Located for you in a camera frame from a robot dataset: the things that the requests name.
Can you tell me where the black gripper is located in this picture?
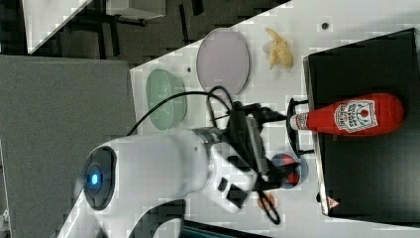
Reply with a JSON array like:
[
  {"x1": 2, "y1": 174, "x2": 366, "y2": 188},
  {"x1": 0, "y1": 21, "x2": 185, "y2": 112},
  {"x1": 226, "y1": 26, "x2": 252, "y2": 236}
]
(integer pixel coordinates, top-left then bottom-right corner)
[{"x1": 228, "y1": 101, "x2": 298, "y2": 190}]

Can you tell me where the red plush ketchup bottle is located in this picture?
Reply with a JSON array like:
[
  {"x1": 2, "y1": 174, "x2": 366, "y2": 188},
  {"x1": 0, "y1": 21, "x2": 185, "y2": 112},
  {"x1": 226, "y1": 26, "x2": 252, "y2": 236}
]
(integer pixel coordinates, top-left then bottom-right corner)
[{"x1": 295, "y1": 93, "x2": 404, "y2": 137}]

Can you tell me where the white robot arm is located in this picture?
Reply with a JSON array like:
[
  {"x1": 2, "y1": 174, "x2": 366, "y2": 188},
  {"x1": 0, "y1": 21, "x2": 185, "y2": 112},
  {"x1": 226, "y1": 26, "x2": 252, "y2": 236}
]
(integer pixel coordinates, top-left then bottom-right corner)
[{"x1": 56, "y1": 102, "x2": 296, "y2": 238}]

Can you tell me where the black toaster oven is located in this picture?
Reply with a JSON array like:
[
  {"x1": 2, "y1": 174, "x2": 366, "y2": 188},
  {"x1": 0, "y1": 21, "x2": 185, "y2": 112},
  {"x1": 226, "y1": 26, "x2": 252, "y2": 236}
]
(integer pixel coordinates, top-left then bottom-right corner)
[{"x1": 303, "y1": 29, "x2": 419, "y2": 227}]

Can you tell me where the small blue bowl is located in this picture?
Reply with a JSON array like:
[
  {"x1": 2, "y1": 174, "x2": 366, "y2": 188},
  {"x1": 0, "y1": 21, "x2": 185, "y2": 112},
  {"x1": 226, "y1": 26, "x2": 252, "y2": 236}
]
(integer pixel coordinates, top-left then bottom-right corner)
[{"x1": 271, "y1": 153, "x2": 308, "y2": 189}]

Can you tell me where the red strawberry toy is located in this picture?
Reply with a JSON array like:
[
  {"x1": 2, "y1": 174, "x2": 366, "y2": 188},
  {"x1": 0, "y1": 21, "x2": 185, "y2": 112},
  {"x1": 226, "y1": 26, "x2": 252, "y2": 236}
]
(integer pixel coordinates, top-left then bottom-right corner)
[{"x1": 286, "y1": 172, "x2": 300, "y2": 185}]

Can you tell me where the orange slice toy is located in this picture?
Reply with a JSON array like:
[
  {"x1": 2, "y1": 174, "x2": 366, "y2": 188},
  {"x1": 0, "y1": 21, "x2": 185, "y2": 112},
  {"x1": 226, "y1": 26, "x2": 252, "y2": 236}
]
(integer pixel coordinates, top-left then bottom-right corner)
[{"x1": 258, "y1": 192, "x2": 275, "y2": 211}]

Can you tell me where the peeled banana toy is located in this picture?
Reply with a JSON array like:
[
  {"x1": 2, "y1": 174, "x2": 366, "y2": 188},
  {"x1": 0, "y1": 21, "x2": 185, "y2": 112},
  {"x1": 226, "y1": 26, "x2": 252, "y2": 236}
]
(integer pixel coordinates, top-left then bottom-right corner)
[{"x1": 262, "y1": 28, "x2": 293, "y2": 69}]

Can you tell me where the round lilac plate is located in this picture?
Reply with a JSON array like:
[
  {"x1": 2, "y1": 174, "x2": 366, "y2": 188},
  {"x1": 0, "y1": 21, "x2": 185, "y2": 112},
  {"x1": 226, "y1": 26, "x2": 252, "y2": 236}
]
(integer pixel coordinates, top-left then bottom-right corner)
[{"x1": 196, "y1": 28, "x2": 250, "y2": 95}]

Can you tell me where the green perforated colander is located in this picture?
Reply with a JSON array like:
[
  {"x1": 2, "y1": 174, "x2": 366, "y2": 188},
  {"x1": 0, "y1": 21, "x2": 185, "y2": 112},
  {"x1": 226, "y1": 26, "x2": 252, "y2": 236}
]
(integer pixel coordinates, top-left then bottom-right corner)
[{"x1": 146, "y1": 68, "x2": 188, "y2": 131}]

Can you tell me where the black oven door handle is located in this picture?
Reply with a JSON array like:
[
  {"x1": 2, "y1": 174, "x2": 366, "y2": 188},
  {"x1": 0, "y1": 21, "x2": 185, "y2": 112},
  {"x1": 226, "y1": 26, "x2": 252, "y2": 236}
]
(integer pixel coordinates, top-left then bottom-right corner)
[{"x1": 286, "y1": 98, "x2": 314, "y2": 158}]

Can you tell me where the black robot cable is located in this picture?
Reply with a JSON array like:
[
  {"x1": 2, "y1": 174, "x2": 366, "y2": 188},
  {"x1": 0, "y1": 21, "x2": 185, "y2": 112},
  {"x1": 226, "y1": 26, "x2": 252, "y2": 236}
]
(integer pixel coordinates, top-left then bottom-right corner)
[{"x1": 127, "y1": 85, "x2": 234, "y2": 137}]

